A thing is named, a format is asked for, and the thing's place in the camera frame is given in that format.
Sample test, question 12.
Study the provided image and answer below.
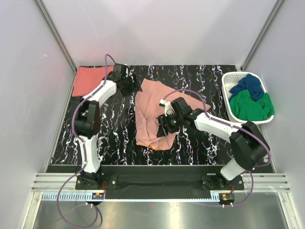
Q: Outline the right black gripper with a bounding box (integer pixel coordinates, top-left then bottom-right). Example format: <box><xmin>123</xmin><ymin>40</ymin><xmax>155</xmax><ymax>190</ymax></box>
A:
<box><xmin>156</xmin><ymin>112</ymin><xmax>183</xmax><ymax>138</ymax></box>

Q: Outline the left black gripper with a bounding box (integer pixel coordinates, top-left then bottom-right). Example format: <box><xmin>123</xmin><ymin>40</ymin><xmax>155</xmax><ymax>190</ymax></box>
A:
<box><xmin>121</xmin><ymin>73</ymin><xmax>142</xmax><ymax>97</ymax></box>

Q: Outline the pink t shirt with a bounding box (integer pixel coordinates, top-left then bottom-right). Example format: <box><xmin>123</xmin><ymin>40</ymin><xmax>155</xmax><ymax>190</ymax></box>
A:
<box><xmin>134</xmin><ymin>78</ymin><xmax>212</xmax><ymax>151</ymax></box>

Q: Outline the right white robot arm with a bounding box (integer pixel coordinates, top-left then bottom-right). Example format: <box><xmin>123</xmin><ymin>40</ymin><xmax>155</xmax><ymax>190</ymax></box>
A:
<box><xmin>157</xmin><ymin>97</ymin><xmax>270</xmax><ymax>189</ymax></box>

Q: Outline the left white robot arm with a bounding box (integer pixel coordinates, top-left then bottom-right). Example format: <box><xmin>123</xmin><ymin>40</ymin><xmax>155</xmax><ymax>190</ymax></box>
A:
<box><xmin>71</xmin><ymin>63</ymin><xmax>142</xmax><ymax>189</ymax></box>

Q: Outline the folded red t shirt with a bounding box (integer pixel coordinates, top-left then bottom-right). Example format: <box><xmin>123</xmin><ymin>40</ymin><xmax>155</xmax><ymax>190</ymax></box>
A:
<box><xmin>71</xmin><ymin>67</ymin><xmax>106</xmax><ymax>97</ymax></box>

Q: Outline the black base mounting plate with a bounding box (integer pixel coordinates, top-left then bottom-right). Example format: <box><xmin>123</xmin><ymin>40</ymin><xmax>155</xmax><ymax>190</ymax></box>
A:
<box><xmin>75</xmin><ymin>165</ymin><xmax>241</xmax><ymax>193</ymax></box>

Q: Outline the green t shirt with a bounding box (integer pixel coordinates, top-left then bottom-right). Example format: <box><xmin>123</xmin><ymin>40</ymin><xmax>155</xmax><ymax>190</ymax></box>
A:
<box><xmin>229</xmin><ymin>90</ymin><xmax>275</xmax><ymax>121</ymax></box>

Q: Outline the white plastic laundry basket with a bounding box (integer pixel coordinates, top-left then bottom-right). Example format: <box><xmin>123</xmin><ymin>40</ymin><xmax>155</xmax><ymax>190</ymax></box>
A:
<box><xmin>222</xmin><ymin>72</ymin><xmax>274</xmax><ymax>125</ymax></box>

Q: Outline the blue t shirt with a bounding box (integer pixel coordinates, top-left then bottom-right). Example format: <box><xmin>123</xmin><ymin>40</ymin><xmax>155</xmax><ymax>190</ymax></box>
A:
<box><xmin>229</xmin><ymin>74</ymin><xmax>264</xmax><ymax>102</ymax></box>

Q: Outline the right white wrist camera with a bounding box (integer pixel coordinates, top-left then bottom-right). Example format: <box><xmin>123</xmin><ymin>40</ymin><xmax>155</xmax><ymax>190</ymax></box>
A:
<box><xmin>159</xmin><ymin>99</ymin><xmax>175</xmax><ymax>116</ymax></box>

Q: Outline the white slotted cable duct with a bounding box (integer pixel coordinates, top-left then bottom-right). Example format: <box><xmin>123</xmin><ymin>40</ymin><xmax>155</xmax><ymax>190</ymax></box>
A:
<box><xmin>42</xmin><ymin>190</ymin><xmax>220</xmax><ymax>202</ymax></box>

